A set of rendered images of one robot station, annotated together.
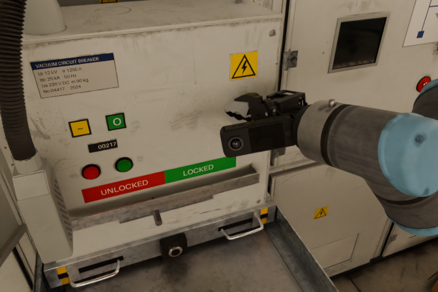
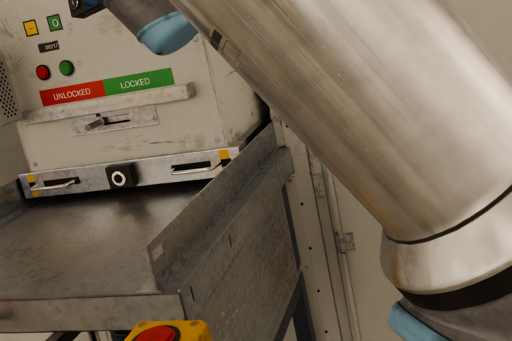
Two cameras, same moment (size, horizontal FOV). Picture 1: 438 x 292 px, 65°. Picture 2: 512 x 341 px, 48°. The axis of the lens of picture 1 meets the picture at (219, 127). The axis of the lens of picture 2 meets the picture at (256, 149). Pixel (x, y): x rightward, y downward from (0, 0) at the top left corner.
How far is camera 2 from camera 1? 98 cm
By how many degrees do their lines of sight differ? 40
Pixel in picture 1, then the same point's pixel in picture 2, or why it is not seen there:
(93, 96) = not seen: outside the picture
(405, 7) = not seen: outside the picture
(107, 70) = not seen: outside the picture
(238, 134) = not seen: outside the picture
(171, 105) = not seen: hidden behind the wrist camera
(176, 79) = not seen: outside the picture
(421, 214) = (120, 9)
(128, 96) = not seen: outside the picture
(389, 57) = not seen: outside the picture
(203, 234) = (155, 172)
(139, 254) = (93, 180)
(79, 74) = not seen: outside the picture
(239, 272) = (165, 206)
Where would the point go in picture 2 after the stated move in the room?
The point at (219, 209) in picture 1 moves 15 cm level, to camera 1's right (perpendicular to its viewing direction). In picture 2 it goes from (171, 142) to (225, 141)
